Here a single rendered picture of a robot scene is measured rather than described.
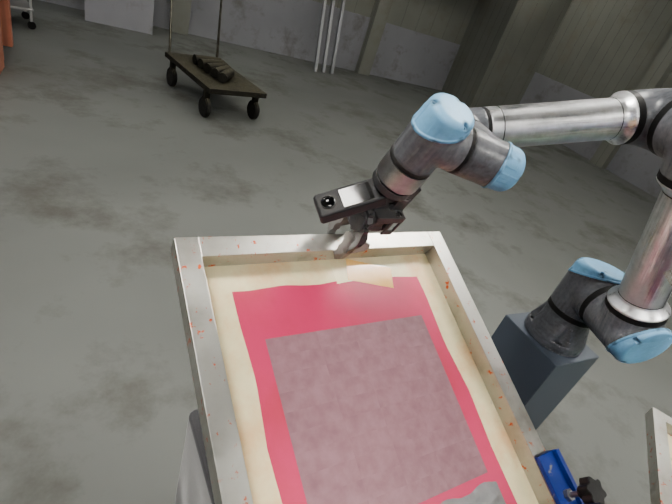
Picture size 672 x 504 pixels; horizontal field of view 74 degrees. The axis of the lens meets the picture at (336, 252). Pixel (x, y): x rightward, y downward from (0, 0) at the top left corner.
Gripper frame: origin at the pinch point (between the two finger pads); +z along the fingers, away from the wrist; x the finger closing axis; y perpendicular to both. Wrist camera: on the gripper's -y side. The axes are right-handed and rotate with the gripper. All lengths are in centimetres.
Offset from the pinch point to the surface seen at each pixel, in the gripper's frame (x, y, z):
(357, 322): -15.5, 1.5, 2.5
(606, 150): 351, 903, 257
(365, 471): -39.1, -6.4, 2.4
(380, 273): -5.9, 11.0, 2.5
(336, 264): -3.1, 1.3, 2.5
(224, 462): -32.5, -27.9, -1.0
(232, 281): -5.1, -20.1, 2.5
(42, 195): 181, -51, 224
